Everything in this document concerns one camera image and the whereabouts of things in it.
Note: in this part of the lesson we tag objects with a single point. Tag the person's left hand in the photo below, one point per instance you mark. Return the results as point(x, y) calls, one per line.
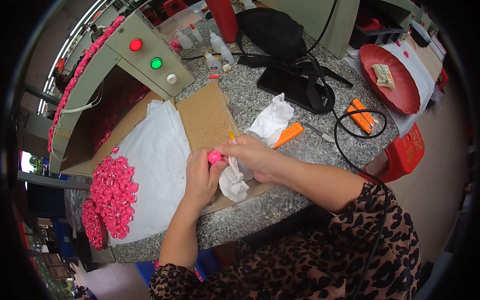
point(200, 180)

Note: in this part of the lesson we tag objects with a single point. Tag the person's right hand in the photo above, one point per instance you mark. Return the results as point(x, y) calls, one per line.
point(258, 157)

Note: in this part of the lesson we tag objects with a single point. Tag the person's right fingers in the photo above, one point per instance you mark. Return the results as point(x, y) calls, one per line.
point(236, 147)

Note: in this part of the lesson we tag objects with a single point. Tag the thin yellow tool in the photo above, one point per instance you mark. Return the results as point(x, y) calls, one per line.
point(231, 135)

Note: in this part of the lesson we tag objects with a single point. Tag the small pink toy piece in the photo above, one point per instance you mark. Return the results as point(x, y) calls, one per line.
point(214, 156)

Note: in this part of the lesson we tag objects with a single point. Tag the white rag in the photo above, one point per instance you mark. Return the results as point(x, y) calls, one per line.
point(233, 182)

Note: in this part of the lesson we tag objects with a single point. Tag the brown cardboard sheet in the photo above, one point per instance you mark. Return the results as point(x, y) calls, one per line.
point(204, 116)

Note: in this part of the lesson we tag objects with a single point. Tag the crumpled white paper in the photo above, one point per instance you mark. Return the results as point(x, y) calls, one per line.
point(272, 120)

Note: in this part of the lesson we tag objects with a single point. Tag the small red cap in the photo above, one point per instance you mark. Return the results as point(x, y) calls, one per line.
point(214, 76)

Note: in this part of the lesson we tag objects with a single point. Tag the white paper sheet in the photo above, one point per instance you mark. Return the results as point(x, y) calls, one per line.
point(161, 157)

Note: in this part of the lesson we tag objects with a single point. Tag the black phone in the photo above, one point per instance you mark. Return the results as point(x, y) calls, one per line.
point(287, 87)

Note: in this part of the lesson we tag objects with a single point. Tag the small white cap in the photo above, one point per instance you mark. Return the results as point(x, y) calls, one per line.
point(226, 68)

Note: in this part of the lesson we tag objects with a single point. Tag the small metal blade knife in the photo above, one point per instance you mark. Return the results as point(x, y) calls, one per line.
point(319, 132)

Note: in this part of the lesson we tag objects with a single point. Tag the small labelled glue bottle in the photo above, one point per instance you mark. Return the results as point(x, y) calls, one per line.
point(213, 62)

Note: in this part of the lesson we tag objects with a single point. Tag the small white glue bottle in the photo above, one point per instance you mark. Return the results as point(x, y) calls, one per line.
point(184, 40)
point(215, 42)
point(227, 55)

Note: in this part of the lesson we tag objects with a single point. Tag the white round button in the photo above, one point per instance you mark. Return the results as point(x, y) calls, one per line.
point(171, 78)

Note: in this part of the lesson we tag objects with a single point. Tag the green round button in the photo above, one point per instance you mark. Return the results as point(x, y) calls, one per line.
point(156, 63)

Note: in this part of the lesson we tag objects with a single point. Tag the small red-tipped glue bottle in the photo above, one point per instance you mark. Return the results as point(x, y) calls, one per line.
point(196, 33)

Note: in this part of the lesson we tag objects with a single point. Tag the orange blade box in bag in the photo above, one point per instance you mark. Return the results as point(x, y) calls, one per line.
point(360, 116)

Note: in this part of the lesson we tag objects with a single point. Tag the red cylinder bottle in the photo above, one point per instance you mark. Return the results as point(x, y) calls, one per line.
point(223, 18)

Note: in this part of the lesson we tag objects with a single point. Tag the person's body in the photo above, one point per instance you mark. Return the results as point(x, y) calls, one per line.
point(300, 262)

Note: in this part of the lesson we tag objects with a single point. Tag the heap of pink toy pieces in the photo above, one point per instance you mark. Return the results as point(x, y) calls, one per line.
point(112, 195)

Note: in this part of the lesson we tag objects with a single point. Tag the blue crate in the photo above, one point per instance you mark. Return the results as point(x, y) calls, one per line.
point(176, 268)

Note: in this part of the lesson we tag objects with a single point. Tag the beige machine box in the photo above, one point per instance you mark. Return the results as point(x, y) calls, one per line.
point(112, 86)

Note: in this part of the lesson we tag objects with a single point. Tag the red round button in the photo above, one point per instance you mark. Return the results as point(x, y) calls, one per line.
point(135, 44)

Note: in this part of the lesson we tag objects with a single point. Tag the beige cabinet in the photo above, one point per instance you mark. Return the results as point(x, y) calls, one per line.
point(322, 22)

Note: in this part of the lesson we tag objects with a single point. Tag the pale snack packet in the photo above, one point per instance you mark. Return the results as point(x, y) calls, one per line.
point(384, 76)

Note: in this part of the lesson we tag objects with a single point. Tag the red plastic stool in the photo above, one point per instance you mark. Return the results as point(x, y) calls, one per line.
point(403, 153)

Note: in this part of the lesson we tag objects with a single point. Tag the red scalloped tray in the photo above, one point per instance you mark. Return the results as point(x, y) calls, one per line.
point(392, 84)

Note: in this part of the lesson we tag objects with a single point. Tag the row of pink toy pieces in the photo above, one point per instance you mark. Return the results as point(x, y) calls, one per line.
point(77, 71)

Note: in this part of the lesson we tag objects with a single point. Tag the black plastic crate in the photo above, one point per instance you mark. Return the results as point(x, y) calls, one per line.
point(375, 32)

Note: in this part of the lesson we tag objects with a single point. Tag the white table cloth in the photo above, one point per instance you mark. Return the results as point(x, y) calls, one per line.
point(422, 71)

